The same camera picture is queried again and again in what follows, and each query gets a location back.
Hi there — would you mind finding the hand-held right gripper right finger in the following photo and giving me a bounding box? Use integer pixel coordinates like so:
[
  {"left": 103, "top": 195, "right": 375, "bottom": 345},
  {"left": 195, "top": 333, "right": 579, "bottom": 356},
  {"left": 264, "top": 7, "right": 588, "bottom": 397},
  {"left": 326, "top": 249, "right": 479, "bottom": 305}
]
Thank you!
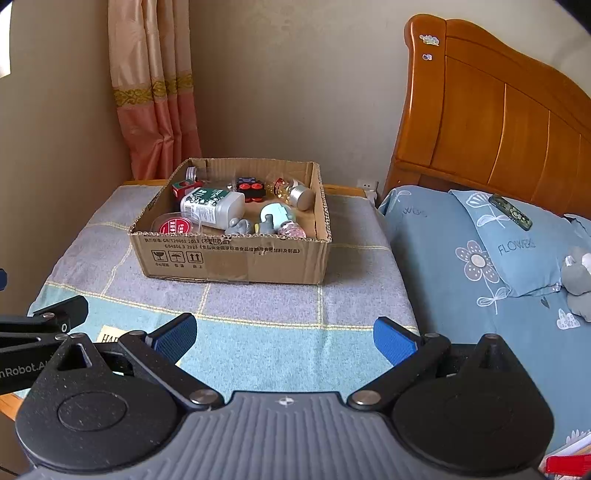
[{"left": 347, "top": 318, "right": 541, "bottom": 409}]

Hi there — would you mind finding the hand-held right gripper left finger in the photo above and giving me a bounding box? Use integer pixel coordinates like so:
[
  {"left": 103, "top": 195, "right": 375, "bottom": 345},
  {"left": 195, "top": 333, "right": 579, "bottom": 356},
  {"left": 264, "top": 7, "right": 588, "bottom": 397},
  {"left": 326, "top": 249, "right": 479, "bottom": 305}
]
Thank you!
[{"left": 30, "top": 313, "right": 223, "bottom": 411}]

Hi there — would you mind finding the cardboard box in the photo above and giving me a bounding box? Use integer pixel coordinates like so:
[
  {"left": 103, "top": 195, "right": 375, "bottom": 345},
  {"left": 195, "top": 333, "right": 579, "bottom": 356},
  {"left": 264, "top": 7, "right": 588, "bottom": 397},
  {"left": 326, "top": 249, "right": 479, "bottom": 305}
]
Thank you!
[{"left": 128, "top": 158, "right": 333, "bottom": 285}]

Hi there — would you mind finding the clear plastic box red label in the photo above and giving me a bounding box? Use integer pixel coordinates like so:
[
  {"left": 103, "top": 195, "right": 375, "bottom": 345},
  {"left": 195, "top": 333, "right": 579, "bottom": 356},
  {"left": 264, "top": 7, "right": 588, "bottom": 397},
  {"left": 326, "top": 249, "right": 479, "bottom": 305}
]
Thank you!
[{"left": 151, "top": 211, "right": 204, "bottom": 236}]

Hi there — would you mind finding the grey toy keychain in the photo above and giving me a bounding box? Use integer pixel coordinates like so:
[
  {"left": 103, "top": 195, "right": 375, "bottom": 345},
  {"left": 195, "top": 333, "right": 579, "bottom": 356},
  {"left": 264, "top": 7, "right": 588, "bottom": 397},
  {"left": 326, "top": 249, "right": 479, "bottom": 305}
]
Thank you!
[{"left": 225, "top": 218, "right": 276, "bottom": 237}]

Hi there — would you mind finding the white bottle with green label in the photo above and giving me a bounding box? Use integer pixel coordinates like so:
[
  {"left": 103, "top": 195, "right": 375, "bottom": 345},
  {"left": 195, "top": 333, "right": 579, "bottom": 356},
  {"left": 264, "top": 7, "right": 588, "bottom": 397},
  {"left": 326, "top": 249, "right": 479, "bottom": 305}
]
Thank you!
[{"left": 180, "top": 187, "right": 245, "bottom": 229}]

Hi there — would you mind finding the red and black toy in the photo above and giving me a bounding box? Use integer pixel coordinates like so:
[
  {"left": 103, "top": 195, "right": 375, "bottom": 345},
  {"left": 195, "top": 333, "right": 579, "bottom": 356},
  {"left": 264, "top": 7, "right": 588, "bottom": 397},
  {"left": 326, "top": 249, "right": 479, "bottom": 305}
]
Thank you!
[{"left": 172, "top": 180, "right": 204, "bottom": 200}]

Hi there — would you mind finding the pink glitter keychain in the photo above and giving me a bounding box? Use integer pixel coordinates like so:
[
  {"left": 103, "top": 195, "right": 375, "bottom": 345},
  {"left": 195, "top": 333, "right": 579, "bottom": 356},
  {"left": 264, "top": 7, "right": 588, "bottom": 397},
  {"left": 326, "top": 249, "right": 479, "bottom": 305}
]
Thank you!
[{"left": 278, "top": 220, "right": 308, "bottom": 241}]

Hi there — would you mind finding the black cube toy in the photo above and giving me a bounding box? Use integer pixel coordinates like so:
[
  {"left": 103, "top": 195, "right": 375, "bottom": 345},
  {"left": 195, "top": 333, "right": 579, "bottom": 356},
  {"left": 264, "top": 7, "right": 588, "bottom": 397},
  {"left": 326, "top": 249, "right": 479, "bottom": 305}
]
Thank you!
[{"left": 235, "top": 176, "right": 266, "bottom": 205}]

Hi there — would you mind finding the capsule bottle with silver cap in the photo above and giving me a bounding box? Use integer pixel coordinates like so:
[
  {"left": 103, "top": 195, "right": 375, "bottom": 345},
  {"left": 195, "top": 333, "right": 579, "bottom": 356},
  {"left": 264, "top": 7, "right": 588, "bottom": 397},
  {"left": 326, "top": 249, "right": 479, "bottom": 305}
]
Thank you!
[{"left": 273, "top": 178, "right": 316, "bottom": 210}]

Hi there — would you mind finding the blue floral bed sheet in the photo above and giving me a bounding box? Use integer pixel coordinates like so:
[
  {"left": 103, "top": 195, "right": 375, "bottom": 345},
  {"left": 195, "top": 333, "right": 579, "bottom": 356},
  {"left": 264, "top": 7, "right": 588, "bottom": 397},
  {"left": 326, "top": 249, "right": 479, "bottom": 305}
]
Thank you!
[{"left": 379, "top": 185, "right": 591, "bottom": 457}]

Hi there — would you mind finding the checked blanket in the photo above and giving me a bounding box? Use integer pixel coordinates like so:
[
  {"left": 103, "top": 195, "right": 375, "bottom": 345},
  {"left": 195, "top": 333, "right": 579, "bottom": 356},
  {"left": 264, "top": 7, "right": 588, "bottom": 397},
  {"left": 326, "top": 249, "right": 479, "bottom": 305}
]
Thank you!
[{"left": 28, "top": 185, "right": 421, "bottom": 407}]

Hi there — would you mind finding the blue floral pillow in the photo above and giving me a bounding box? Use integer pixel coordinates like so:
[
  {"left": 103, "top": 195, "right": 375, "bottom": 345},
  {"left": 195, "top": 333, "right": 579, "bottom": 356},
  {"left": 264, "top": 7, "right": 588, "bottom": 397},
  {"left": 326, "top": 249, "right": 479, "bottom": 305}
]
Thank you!
[{"left": 450, "top": 189, "right": 591, "bottom": 296}]

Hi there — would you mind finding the grey plush toy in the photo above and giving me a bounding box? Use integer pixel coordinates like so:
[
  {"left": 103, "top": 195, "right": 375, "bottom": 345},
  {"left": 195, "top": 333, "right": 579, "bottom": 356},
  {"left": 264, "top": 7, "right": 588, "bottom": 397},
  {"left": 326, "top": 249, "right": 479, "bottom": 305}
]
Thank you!
[{"left": 561, "top": 247, "right": 591, "bottom": 322}]

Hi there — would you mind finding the red object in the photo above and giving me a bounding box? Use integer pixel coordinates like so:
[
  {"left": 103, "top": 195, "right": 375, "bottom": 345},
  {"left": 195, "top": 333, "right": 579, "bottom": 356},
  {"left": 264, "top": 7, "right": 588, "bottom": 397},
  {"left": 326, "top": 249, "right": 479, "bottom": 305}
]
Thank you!
[{"left": 545, "top": 455, "right": 591, "bottom": 476}]

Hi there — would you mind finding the pink curtain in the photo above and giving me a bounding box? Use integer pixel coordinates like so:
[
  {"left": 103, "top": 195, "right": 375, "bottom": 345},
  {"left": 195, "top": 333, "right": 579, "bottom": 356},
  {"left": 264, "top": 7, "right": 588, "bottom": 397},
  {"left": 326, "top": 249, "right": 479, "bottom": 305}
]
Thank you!
[{"left": 108, "top": 0, "right": 202, "bottom": 181}]

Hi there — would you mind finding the wooden headboard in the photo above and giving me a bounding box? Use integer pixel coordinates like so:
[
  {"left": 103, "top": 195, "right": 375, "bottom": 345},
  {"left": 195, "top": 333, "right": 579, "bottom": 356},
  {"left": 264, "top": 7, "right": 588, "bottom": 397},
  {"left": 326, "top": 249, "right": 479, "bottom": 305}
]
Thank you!
[{"left": 383, "top": 14, "right": 591, "bottom": 222}]

